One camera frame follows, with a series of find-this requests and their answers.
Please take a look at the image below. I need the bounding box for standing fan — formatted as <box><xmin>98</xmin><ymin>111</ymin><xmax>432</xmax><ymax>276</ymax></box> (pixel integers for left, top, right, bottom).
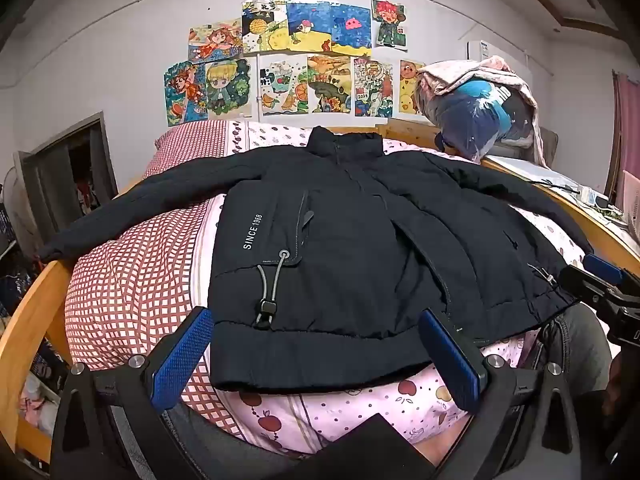
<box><xmin>0</xmin><ymin>165</ymin><xmax>31</xmax><ymax>246</ymax></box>

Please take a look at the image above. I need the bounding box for grey closet doorway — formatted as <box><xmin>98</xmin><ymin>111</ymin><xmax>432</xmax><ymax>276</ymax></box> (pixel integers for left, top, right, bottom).
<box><xmin>14</xmin><ymin>112</ymin><xmax>118</xmax><ymax>261</ymax></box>

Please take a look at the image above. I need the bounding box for grey cushion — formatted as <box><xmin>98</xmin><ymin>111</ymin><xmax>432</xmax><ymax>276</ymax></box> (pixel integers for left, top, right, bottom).
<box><xmin>495</xmin><ymin>127</ymin><xmax>558</xmax><ymax>166</ymax></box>

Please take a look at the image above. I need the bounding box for clear bag of blue clothes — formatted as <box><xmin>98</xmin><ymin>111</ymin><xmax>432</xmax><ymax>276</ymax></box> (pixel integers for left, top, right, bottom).
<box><xmin>432</xmin><ymin>77</ymin><xmax>531</xmax><ymax>161</ymax></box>

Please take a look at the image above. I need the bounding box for person's left leg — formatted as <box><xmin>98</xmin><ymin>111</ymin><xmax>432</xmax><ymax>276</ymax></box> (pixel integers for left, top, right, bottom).
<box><xmin>162</xmin><ymin>400</ymin><xmax>321</xmax><ymax>480</ymax></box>

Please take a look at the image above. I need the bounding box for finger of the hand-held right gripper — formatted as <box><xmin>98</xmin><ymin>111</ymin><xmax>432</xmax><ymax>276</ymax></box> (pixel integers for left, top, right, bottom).
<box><xmin>582</xmin><ymin>253</ymin><xmax>626</xmax><ymax>285</ymax></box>
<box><xmin>557</xmin><ymin>264</ymin><xmax>623</xmax><ymax>311</ymax></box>

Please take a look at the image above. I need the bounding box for black padded jacket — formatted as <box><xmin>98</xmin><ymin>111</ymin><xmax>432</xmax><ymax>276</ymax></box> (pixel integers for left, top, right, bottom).
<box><xmin>37</xmin><ymin>126</ymin><xmax>596</xmax><ymax>395</ymax></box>

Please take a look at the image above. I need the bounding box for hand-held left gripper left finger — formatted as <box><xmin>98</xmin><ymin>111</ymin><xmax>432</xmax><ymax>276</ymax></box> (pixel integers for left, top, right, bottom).
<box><xmin>50</xmin><ymin>305</ymin><xmax>216</xmax><ymax>480</ymax></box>

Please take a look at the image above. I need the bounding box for white power strip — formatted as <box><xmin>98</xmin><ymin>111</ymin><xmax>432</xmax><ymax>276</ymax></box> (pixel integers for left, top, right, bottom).
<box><xmin>575</xmin><ymin>186</ymin><xmax>608</xmax><ymax>206</ymax></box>

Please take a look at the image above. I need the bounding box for white side table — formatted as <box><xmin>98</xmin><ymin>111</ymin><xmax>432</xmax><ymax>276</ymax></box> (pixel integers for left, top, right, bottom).
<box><xmin>487</xmin><ymin>156</ymin><xmax>631</xmax><ymax>226</ymax></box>

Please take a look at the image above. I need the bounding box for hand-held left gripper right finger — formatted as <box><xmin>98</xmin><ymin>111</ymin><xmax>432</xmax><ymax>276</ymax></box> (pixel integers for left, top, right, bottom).
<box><xmin>417</xmin><ymin>307</ymin><xmax>583</xmax><ymax>480</ymax></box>

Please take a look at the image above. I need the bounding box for white air conditioner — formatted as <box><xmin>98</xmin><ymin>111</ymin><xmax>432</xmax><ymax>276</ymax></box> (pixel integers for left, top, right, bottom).
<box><xmin>466</xmin><ymin>40</ymin><xmax>501</xmax><ymax>61</ymax></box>

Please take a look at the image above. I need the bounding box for wooden bed frame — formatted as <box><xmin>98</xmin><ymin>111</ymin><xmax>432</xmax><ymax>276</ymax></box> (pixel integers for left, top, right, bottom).
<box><xmin>0</xmin><ymin>125</ymin><xmax>640</xmax><ymax>466</ymax></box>

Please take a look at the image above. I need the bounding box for pink apple print quilt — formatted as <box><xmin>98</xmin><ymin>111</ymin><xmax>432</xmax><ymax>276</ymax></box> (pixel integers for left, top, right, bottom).
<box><xmin>64</xmin><ymin>119</ymin><xmax>593</xmax><ymax>456</ymax></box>

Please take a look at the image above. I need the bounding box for black cable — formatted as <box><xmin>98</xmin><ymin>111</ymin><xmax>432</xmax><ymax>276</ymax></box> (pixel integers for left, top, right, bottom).
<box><xmin>520</xmin><ymin>177</ymin><xmax>581</xmax><ymax>192</ymax></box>

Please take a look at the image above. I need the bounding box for bundle of bagged bedding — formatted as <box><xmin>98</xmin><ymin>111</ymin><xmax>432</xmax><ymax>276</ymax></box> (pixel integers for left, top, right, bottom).
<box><xmin>417</xmin><ymin>55</ymin><xmax>548</xmax><ymax>166</ymax></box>

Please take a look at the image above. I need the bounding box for person's right leg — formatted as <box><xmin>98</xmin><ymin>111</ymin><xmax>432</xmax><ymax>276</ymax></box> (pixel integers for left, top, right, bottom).
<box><xmin>537</xmin><ymin>304</ymin><xmax>613</xmax><ymax>396</ymax></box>

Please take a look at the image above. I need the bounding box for person's leg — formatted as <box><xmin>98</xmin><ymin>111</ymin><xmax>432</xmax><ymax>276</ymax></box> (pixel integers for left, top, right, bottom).
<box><xmin>537</xmin><ymin>304</ymin><xmax>613</xmax><ymax>396</ymax></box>
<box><xmin>162</xmin><ymin>400</ymin><xmax>321</xmax><ymax>480</ymax></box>

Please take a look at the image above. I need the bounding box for group of colourful wall drawings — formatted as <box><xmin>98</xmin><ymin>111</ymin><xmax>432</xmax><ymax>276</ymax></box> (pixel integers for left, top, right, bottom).
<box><xmin>163</xmin><ymin>0</ymin><xmax>426</xmax><ymax>127</ymax></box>

